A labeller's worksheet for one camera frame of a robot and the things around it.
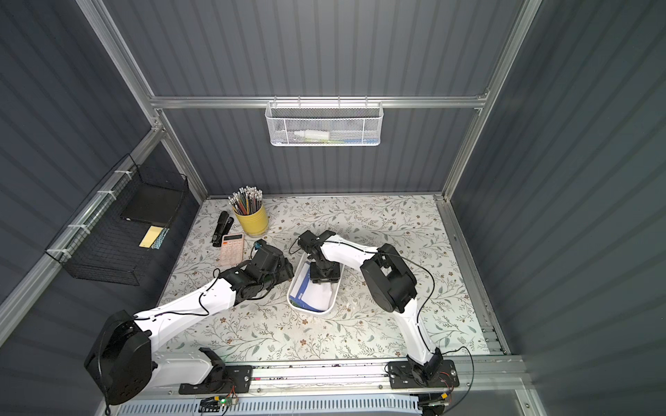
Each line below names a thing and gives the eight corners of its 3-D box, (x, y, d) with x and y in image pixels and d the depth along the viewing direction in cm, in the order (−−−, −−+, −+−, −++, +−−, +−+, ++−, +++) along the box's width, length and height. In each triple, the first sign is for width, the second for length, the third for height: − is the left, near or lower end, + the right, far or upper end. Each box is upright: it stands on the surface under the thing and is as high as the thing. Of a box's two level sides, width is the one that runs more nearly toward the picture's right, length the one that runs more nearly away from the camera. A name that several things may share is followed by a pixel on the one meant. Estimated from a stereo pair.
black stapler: (212, 247, 105) (207, 241, 102) (223, 217, 115) (219, 211, 112) (224, 247, 105) (220, 241, 102) (234, 217, 115) (231, 211, 112)
